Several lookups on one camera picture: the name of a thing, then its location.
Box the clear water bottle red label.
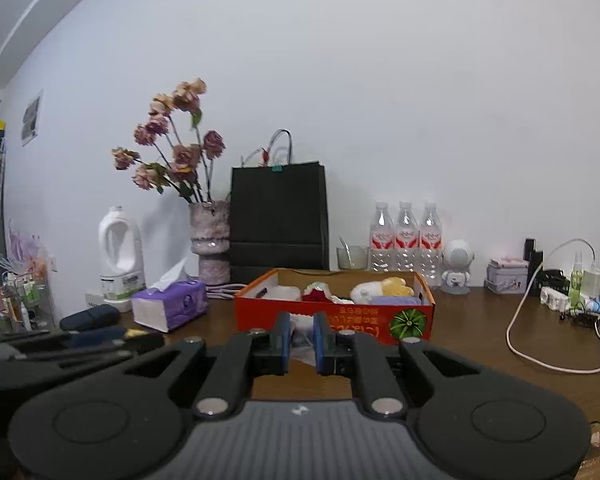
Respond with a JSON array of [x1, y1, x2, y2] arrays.
[[370, 201, 396, 273], [395, 201, 420, 273], [418, 201, 444, 288]]

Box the black paper bag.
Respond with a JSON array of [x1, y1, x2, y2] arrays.
[[229, 129, 330, 272]]

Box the white cable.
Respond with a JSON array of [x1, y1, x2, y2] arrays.
[[506, 239, 600, 375]]

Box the red rose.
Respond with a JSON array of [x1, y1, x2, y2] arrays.
[[302, 287, 342, 305]]

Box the white power strip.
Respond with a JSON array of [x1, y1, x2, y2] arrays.
[[539, 285, 597, 312]]

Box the dark blue glasses case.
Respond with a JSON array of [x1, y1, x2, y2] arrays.
[[60, 304, 122, 332]]

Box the glass cup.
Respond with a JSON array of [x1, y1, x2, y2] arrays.
[[336, 245, 371, 271]]

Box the purple cable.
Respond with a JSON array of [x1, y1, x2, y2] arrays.
[[205, 282, 249, 301]]

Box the white detergent bottle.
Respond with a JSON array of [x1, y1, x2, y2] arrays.
[[98, 206, 147, 302]]

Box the white and yellow plush toy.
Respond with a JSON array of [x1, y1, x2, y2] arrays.
[[350, 276, 415, 305]]

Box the pink speckled vase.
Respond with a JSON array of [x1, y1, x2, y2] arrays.
[[189, 200, 231, 285]]

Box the purple towel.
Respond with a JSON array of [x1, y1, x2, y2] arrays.
[[370, 295, 424, 307]]

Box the flat white box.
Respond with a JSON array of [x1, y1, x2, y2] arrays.
[[85, 287, 134, 314]]

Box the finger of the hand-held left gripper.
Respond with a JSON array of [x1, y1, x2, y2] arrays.
[[10, 349, 134, 365], [0, 326, 166, 357]]

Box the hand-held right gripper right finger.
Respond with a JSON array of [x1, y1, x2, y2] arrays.
[[313, 311, 482, 420]]

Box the red cardboard box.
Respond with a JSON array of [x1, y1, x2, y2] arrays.
[[234, 268, 436, 346]]

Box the black upright device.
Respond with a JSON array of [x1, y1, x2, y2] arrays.
[[524, 238, 545, 283]]

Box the dried pink flowers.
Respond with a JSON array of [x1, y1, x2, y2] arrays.
[[111, 77, 227, 205]]

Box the purple tissue box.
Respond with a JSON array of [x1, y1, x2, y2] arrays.
[[131, 257, 210, 334]]

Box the wall poster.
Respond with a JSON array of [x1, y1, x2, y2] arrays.
[[21, 90, 44, 148]]

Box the white astronaut figure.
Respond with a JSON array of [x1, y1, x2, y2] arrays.
[[440, 239, 476, 295]]

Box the clear cosmetics organizer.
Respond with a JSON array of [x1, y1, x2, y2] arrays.
[[0, 220, 57, 337]]

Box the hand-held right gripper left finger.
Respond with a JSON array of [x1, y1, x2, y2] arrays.
[[122, 311, 291, 420]]

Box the white charger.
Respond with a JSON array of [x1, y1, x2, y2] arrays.
[[582, 267, 600, 302]]

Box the small tin box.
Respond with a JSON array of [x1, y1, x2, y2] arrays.
[[485, 257, 530, 295]]

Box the green spray bottle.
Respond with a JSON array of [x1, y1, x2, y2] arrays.
[[570, 251, 586, 309]]

